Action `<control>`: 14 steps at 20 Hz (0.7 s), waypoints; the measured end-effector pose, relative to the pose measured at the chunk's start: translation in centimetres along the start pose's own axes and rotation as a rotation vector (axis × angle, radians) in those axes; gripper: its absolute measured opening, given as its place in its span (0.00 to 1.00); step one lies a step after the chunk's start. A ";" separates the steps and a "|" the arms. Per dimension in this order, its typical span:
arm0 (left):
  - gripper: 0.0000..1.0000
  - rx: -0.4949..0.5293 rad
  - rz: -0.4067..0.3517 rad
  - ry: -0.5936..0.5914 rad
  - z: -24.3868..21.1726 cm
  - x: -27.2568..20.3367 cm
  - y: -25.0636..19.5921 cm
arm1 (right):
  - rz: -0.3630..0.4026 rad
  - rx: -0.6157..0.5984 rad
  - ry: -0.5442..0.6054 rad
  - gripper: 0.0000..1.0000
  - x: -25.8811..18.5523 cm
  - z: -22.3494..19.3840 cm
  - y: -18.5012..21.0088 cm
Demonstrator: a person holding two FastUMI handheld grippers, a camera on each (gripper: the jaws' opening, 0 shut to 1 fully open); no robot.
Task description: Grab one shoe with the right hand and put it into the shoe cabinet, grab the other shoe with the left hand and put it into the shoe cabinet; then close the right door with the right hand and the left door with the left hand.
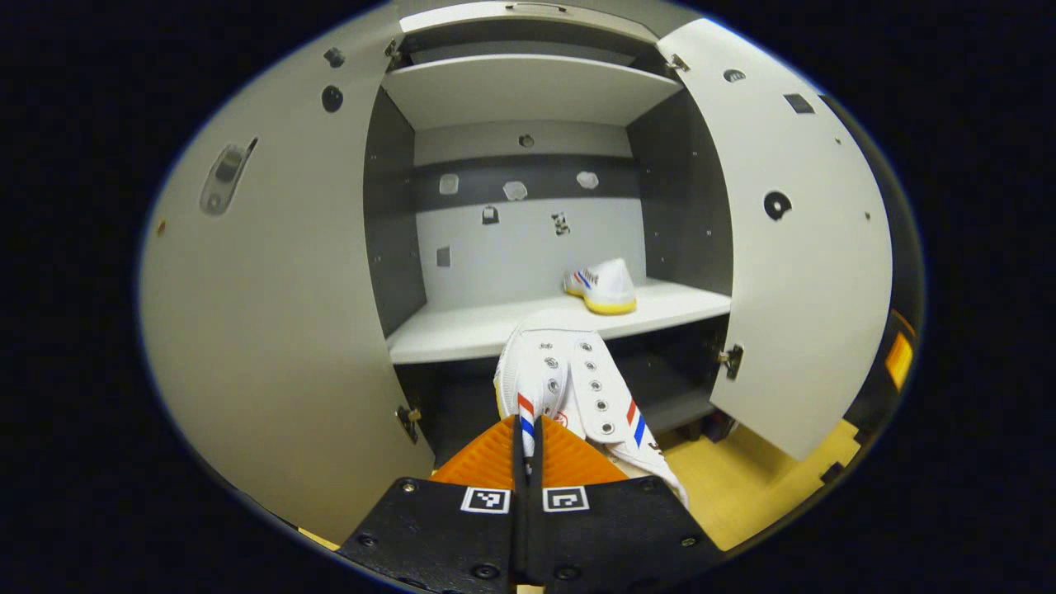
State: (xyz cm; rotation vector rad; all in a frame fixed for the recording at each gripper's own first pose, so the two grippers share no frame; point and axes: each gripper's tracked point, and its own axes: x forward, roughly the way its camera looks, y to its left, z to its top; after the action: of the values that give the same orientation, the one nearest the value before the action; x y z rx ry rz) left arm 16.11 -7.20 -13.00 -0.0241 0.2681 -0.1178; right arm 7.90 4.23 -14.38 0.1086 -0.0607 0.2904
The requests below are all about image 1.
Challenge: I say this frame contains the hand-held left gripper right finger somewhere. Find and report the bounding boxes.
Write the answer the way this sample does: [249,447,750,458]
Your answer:
[526,415,727,594]

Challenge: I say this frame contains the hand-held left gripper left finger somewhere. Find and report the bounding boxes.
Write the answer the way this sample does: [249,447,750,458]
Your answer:
[337,415,529,594]

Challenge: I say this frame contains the white cabinet door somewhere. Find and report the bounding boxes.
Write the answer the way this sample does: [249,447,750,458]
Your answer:
[656,18,894,463]
[139,8,438,545]

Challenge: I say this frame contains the white shoe with stripes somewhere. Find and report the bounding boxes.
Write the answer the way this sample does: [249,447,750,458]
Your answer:
[493,309,690,508]
[563,257,638,316]

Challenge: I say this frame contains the white shoe cabinet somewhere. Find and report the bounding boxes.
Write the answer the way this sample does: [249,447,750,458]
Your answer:
[363,0,735,471]

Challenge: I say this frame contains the white cabinet shelf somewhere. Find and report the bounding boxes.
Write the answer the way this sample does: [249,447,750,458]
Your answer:
[386,278,733,365]
[381,54,686,131]

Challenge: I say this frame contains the white cabinet drawer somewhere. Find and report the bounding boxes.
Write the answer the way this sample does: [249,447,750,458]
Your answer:
[398,0,661,44]

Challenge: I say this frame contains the black backdrop cloth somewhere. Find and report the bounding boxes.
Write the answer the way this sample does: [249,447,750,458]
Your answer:
[821,92,926,438]

